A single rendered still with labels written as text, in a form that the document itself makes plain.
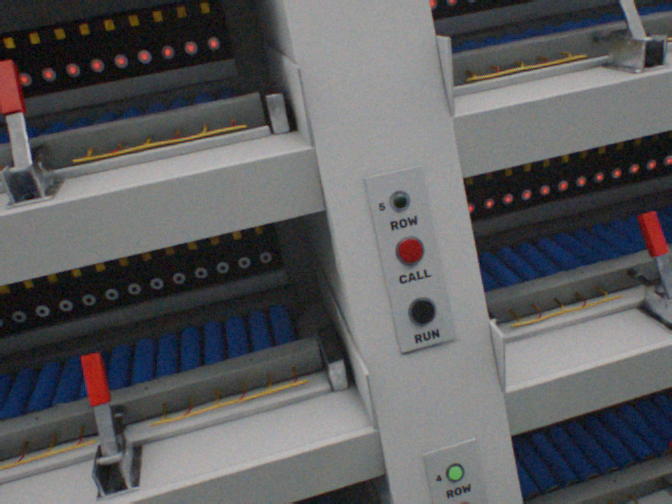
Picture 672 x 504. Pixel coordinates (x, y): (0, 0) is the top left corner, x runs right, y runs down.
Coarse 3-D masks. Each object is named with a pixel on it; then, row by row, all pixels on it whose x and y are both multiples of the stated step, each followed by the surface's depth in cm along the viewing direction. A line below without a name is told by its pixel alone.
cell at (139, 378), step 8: (144, 344) 50; (152, 344) 50; (136, 352) 49; (144, 352) 49; (152, 352) 49; (136, 360) 48; (144, 360) 47; (152, 360) 48; (136, 368) 47; (144, 368) 47; (152, 368) 47; (136, 376) 46; (144, 376) 46; (152, 376) 47; (136, 384) 45
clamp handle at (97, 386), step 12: (84, 360) 39; (96, 360) 39; (84, 372) 38; (96, 372) 38; (96, 384) 38; (96, 396) 38; (108, 396) 39; (96, 408) 38; (108, 408) 38; (108, 420) 38; (108, 432) 38; (108, 444) 38; (108, 456) 38
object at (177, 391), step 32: (256, 352) 45; (288, 352) 45; (160, 384) 44; (192, 384) 43; (224, 384) 44; (256, 384) 45; (32, 416) 42; (64, 416) 42; (128, 416) 43; (0, 448) 41; (32, 448) 42; (64, 448) 41
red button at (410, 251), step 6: (408, 240) 38; (414, 240) 38; (402, 246) 38; (408, 246) 37; (414, 246) 38; (420, 246) 38; (402, 252) 37; (408, 252) 38; (414, 252) 38; (420, 252) 38; (402, 258) 38; (408, 258) 38; (414, 258) 38; (420, 258) 38
